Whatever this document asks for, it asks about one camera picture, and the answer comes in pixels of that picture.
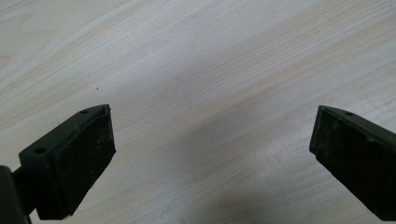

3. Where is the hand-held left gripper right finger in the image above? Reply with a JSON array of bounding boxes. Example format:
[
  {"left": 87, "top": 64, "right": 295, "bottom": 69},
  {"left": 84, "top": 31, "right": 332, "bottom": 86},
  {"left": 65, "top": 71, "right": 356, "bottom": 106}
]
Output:
[{"left": 308, "top": 105, "right": 396, "bottom": 222}]

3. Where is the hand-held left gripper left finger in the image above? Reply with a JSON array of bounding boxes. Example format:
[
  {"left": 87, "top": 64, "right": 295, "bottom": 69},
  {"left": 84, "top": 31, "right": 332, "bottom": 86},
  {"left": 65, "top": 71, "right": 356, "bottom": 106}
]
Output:
[{"left": 12, "top": 104, "right": 118, "bottom": 221}]

